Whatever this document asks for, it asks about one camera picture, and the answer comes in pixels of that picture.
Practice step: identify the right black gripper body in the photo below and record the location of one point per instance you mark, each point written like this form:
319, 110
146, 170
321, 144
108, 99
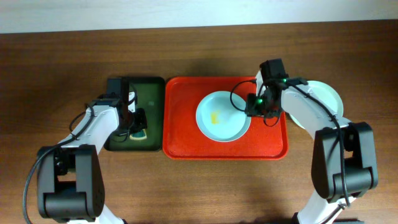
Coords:
257, 106

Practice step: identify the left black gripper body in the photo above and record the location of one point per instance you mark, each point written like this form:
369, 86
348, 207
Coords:
140, 121

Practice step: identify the green yellow sponge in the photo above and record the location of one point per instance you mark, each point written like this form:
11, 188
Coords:
139, 136

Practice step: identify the light blue plate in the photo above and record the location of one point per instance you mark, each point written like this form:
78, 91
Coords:
219, 120

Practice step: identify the mint green plate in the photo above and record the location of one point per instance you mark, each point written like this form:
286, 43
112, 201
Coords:
329, 96

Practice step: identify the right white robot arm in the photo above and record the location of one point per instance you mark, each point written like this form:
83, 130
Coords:
344, 165

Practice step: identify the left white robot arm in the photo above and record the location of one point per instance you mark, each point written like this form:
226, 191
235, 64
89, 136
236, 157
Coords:
70, 186

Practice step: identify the dark green tray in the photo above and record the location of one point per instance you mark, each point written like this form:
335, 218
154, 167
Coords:
147, 93

